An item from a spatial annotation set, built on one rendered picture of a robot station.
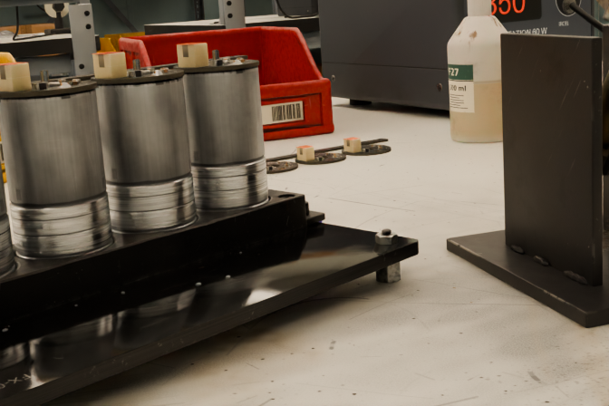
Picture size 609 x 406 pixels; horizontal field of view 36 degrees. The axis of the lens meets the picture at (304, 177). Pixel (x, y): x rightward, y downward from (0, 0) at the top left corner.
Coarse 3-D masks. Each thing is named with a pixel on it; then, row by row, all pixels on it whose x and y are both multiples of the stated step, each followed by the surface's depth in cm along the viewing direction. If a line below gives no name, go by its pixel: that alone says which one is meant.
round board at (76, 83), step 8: (64, 80) 24; (72, 80) 24; (80, 80) 24; (40, 88) 22; (48, 88) 22; (56, 88) 22; (64, 88) 22; (72, 88) 22; (80, 88) 22; (88, 88) 23; (0, 96) 22; (8, 96) 22; (16, 96) 22; (24, 96) 22; (32, 96) 22
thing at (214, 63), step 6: (216, 60) 26; (222, 60) 26; (228, 60) 28; (234, 60) 28; (240, 60) 27; (246, 60) 28; (252, 60) 28; (174, 66) 27; (204, 66) 26; (210, 66) 26; (216, 66) 26; (222, 66) 26; (228, 66) 26; (234, 66) 26; (240, 66) 26; (246, 66) 26; (252, 66) 26
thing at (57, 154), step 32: (64, 96) 22; (96, 96) 23; (0, 128) 23; (32, 128) 22; (64, 128) 22; (96, 128) 23; (32, 160) 22; (64, 160) 22; (96, 160) 23; (32, 192) 23; (64, 192) 23; (96, 192) 23; (32, 224) 23; (64, 224) 23; (96, 224) 23; (32, 256) 23; (64, 256) 23
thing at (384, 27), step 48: (336, 0) 63; (384, 0) 58; (432, 0) 54; (528, 0) 55; (576, 0) 57; (336, 48) 64; (384, 48) 59; (432, 48) 55; (336, 96) 65; (384, 96) 60; (432, 96) 56
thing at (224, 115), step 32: (192, 96) 26; (224, 96) 26; (256, 96) 27; (192, 128) 26; (224, 128) 26; (256, 128) 27; (192, 160) 27; (224, 160) 26; (256, 160) 27; (224, 192) 27; (256, 192) 27
